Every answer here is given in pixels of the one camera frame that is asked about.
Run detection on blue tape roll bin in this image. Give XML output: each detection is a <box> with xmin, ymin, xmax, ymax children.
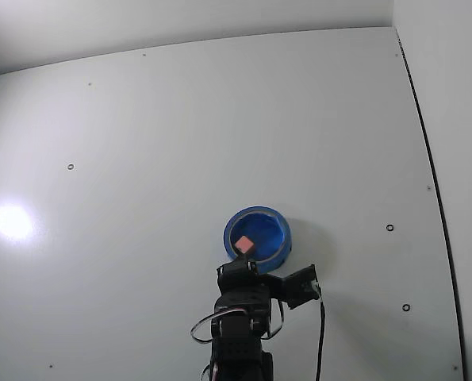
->
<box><xmin>222</xmin><ymin>205</ymin><xmax>293</xmax><ymax>275</ymax></box>

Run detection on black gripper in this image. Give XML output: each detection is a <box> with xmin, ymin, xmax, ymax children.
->
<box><xmin>215</xmin><ymin>254</ymin><xmax>290</xmax><ymax>304</ymax></box>

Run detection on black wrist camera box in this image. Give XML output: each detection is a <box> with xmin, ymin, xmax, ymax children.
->
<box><xmin>282</xmin><ymin>263</ymin><xmax>322</xmax><ymax>311</ymax></box>

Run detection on black camera cable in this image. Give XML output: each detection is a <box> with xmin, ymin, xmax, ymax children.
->
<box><xmin>313</xmin><ymin>294</ymin><xmax>327</xmax><ymax>381</ymax></box>

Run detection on white black servo wire loop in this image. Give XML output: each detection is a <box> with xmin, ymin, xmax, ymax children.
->
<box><xmin>190</xmin><ymin>309</ymin><xmax>253</xmax><ymax>344</ymax></box>

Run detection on small orange pink cube block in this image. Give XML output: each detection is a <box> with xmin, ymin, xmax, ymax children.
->
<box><xmin>234</xmin><ymin>234</ymin><xmax>255</xmax><ymax>256</ymax></box>

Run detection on thin dark servo wire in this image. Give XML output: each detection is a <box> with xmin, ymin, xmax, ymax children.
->
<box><xmin>259</xmin><ymin>299</ymin><xmax>286</xmax><ymax>341</ymax></box>

